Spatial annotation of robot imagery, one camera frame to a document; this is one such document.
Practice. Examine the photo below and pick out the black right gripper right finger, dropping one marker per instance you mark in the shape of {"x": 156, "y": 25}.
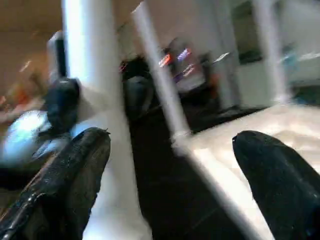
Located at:
{"x": 282, "y": 190}

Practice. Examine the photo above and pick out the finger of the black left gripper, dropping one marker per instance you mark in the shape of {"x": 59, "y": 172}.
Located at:
{"x": 137, "y": 97}

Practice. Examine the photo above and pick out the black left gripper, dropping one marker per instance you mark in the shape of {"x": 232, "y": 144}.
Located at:
{"x": 47, "y": 143}

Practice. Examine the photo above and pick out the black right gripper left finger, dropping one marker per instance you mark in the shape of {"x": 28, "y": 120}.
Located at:
{"x": 65, "y": 190}

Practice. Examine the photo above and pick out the white plastic table leg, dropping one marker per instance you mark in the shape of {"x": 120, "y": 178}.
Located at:
{"x": 92, "y": 37}
{"x": 270, "y": 50}
{"x": 162, "y": 75}

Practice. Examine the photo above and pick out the white plastic table top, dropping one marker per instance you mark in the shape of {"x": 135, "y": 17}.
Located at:
{"x": 212, "y": 155}

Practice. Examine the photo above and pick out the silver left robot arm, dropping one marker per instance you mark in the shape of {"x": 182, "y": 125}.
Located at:
{"x": 22, "y": 135}

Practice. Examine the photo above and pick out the black shiny table mat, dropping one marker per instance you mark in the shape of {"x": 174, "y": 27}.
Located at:
{"x": 162, "y": 187}

